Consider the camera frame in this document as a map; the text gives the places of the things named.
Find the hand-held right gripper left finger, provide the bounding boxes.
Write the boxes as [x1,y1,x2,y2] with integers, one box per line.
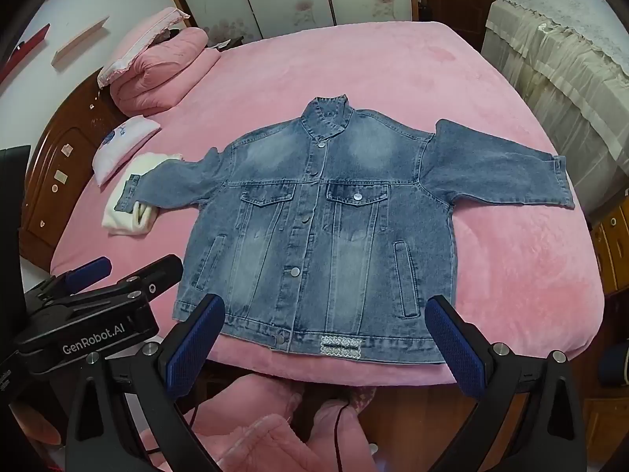
[64,293,227,472]

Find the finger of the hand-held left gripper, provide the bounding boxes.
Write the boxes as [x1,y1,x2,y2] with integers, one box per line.
[115,254,184,302]
[49,256,113,297]

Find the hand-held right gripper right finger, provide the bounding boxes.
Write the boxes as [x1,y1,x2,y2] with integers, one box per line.
[425,294,589,472]

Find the blue denim jacket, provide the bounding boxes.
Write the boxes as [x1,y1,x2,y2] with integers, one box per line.
[114,94,577,367]

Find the folded cream garment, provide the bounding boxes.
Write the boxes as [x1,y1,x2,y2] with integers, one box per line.
[101,152,184,236]

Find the black panel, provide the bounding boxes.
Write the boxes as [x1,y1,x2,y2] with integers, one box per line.
[0,146,31,276]

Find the person's pink pyjama legs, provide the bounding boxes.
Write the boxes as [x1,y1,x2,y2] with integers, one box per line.
[138,372,380,472]

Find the small white printed pillow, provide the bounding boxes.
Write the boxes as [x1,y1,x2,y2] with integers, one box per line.
[93,115,162,188]

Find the brown wooden headboard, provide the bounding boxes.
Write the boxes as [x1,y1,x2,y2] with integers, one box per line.
[18,66,131,272]

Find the dark blue object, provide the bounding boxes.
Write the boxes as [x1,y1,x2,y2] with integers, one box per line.
[596,343,629,387]

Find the wooden drawer cabinet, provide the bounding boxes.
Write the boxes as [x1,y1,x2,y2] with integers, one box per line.
[589,195,629,297]

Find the folded pink quilt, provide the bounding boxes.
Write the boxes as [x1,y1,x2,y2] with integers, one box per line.
[109,27,221,114]

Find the pink lace-edged pillow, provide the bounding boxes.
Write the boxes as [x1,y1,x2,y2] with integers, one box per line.
[97,7,193,90]

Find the pink plush bed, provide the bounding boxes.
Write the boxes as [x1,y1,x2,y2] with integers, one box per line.
[50,20,606,390]

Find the cream lace-covered furniture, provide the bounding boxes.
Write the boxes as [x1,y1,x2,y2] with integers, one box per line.
[480,0,629,218]

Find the red cable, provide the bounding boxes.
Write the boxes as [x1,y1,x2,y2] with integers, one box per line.
[333,397,355,472]

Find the light wooden wall shelf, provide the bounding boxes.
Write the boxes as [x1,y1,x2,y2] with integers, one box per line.
[51,16,110,66]

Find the red wall shelf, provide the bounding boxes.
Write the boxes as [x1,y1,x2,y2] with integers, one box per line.
[0,23,52,85]

